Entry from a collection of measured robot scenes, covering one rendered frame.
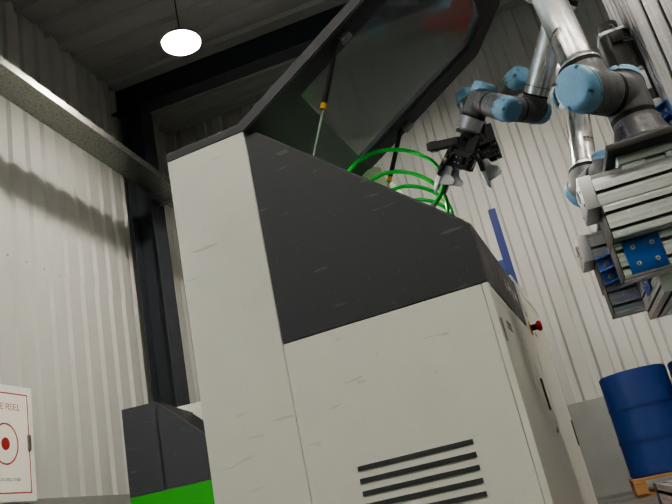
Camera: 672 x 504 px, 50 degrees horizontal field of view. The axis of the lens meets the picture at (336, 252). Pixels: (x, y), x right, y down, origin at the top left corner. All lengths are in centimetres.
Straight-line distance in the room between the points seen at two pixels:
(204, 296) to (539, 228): 717
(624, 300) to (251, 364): 114
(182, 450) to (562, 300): 486
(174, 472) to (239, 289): 382
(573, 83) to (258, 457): 126
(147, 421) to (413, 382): 425
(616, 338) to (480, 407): 696
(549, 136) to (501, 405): 780
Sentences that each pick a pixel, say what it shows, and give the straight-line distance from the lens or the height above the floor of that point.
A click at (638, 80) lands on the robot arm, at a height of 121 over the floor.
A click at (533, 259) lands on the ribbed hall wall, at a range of 894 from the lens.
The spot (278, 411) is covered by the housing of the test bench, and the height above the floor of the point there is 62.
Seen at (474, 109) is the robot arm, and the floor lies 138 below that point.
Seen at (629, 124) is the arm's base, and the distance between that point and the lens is 201.
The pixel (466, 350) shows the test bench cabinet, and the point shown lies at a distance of 182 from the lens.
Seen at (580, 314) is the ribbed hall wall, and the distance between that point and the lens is 876.
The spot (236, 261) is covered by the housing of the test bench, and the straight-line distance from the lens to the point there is 211.
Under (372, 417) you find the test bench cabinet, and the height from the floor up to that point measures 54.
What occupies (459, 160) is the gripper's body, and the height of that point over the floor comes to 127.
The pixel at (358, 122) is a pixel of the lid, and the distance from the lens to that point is 262.
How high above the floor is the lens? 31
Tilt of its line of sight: 20 degrees up
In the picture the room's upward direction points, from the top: 12 degrees counter-clockwise
